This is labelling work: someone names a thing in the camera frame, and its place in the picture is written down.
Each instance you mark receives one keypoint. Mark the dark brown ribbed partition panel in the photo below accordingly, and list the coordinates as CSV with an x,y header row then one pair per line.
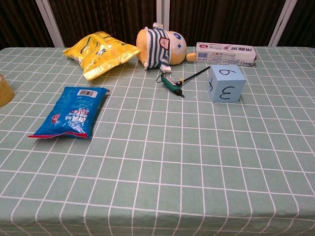
x,y
300,27
19,22
221,19
103,17

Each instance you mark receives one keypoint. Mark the blue numbered cube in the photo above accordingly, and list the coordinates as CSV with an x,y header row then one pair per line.
x,y
226,86

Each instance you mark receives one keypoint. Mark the white toothpaste box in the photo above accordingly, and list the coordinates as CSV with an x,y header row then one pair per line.
x,y
221,54

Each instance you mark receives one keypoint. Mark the blue snack bag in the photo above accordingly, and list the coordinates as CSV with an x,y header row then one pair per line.
x,y
71,113

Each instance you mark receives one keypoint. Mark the yellow plush doll striped shirt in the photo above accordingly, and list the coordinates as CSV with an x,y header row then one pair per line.
x,y
160,49

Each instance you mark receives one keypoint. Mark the yellow snack bag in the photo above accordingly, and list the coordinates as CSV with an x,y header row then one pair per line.
x,y
98,55

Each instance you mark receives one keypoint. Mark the white partition post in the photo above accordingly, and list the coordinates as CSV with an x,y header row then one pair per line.
x,y
50,24
163,13
283,23

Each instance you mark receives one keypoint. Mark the green checkered tablecloth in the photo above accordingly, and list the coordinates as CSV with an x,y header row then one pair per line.
x,y
157,159

